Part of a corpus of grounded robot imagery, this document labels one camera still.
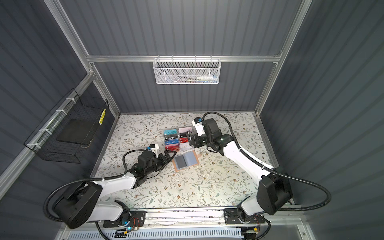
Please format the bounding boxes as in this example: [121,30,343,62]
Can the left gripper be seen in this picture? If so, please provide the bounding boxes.
[145,150,176,177]

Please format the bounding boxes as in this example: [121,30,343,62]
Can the black VIP card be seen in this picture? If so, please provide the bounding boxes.
[174,155,187,171]

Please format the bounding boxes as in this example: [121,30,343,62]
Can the clear acrylic card holder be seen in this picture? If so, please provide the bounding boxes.
[163,129,187,145]

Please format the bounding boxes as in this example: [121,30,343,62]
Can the pink leather card wallet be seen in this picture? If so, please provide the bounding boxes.
[173,151,200,172]

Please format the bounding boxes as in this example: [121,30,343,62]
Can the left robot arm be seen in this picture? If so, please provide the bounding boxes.
[43,148,177,229]

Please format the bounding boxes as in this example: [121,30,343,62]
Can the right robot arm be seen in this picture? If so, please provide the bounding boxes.
[187,117,293,216]

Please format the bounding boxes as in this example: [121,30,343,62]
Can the white VIP card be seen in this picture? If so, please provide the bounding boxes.
[179,143,194,151]

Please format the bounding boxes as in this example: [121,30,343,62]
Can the pink VIP card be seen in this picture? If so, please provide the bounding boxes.
[179,127,192,134]

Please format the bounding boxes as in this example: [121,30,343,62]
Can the blue VIP card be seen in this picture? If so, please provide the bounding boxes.
[165,139,179,146]

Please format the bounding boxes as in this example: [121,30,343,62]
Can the black VIP card left column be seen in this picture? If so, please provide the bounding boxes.
[164,134,179,141]

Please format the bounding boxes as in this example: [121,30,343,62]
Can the pens in white basket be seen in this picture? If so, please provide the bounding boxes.
[177,75,219,84]

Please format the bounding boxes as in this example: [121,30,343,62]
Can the yellow marker pen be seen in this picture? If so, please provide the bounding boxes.
[98,109,106,125]

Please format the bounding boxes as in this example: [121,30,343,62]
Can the black pad in basket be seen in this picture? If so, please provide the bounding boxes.
[57,119,95,147]

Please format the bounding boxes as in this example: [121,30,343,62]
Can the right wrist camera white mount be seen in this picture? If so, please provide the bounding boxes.
[192,117,205,136]

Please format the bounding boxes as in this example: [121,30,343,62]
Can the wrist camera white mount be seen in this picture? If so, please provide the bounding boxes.
[192,117,205,136]
[147,144,160,157]

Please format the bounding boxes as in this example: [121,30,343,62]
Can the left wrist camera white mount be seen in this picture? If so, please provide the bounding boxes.
[147,144,160,157]

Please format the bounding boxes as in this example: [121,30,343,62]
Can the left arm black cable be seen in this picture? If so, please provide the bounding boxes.
[42,148,148,223]

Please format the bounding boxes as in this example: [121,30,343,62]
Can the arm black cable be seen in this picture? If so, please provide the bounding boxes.
[202,111,332,212]
[42,148,148,223]

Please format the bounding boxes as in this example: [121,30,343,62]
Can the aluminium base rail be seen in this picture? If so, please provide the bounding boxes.
[64,206,304,232]

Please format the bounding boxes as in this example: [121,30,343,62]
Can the white wire mesh basket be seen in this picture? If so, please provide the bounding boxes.
[153,59,222,85]

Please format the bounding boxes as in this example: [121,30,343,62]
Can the black wire basket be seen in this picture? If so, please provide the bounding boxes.
[25,90,109,164]

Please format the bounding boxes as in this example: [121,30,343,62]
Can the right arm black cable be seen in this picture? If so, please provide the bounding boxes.
[202,111,332,212]

